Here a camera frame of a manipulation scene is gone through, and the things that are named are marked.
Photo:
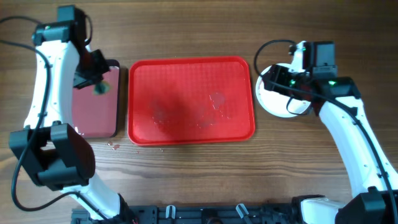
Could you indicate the red plastic tray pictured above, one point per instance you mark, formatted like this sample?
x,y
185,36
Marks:
x,y
189,101

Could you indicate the black tray with water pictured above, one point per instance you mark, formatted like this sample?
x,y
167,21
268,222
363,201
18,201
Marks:
x,y
96,116

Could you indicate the white plate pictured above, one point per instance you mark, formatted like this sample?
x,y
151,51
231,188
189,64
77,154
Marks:
x,y
277,104

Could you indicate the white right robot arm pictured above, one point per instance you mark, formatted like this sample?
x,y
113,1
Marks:
x,y
373,180

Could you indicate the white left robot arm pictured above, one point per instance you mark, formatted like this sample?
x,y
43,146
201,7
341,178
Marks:
x,y
49,149

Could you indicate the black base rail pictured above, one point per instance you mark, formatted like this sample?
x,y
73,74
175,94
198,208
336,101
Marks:
x,y
264,214

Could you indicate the green yellow sponge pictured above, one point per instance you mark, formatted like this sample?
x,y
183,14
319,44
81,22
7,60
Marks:
x,y
101,88

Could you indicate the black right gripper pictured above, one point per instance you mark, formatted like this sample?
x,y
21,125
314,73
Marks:
x,y
278,74

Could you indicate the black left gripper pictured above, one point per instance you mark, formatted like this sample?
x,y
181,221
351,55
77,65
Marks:
x,y
106,65

